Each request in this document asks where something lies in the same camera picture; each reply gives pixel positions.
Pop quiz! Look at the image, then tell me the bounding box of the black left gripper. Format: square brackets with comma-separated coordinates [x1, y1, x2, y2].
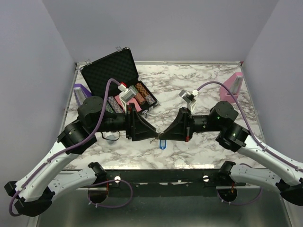
[91, 103, 159, 141]

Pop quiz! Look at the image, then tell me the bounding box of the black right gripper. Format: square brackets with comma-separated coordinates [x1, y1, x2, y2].
[160, 107, 223, 142]

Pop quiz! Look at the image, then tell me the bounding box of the blue key tag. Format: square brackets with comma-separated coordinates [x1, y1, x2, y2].
[159, 140, 167, 150]

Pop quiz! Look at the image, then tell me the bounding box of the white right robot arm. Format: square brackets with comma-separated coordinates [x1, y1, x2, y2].
[159, 101, 303, 206]

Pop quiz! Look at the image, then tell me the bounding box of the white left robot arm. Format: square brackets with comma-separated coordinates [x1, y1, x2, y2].
[4, 96, 158, 217]

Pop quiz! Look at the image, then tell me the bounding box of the small grey cap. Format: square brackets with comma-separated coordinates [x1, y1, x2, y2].
[105, 135, 116, 144]

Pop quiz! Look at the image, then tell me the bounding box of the pink playing card deck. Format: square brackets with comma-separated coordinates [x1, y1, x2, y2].
[114, 93, 143, 112]

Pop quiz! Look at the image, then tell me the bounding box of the grey poker chip stack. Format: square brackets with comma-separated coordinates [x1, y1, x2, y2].
[144, 95, 156, 105]

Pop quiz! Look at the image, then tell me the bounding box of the brown poker chip stack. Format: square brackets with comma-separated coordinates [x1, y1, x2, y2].
[134, 93, 146, 105]

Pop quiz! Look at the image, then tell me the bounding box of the poker chip row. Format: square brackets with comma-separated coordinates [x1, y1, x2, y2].
[105, 101, 115, 114]
[107, 96, 124, 114]

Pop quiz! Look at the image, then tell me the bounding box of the poker chip row left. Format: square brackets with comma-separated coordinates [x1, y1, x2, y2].
[105, 101, 115, 114]

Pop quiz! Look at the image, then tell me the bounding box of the green poker chip stack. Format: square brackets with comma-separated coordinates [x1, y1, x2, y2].
[130, 85, 138, 94]

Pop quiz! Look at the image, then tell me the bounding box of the orange poker chip stack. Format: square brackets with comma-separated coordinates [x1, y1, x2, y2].
[135, 83, 149, 97]

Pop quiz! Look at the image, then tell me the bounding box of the black poker chip case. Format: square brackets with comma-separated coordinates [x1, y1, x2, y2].
[80, 47, 159, 114]

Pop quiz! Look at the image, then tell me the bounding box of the purple metronome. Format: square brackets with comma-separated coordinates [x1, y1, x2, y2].
[73, 84, 92, 106]

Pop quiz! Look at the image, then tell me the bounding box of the pink metronome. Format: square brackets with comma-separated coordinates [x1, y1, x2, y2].
[219, 72, 243, 104]

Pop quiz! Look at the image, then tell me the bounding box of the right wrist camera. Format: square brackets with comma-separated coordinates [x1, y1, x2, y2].
[179, 89, 198, 113]

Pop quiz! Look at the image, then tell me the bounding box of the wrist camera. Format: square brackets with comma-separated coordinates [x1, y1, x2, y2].
[118, 83, 136, 113]
[179, 89, 198, 113]

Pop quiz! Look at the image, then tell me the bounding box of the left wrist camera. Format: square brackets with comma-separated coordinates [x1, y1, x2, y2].
[118, 83, 136, 113]

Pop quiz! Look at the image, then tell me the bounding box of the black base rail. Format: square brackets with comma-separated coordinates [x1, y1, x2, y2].
[88, 169, 238, 200]

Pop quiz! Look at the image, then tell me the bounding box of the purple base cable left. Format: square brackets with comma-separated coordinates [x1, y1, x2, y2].
[87, 176, 134, 209]

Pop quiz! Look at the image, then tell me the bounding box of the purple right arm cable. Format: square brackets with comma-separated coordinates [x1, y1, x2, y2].
[195, 81, 303, 173]

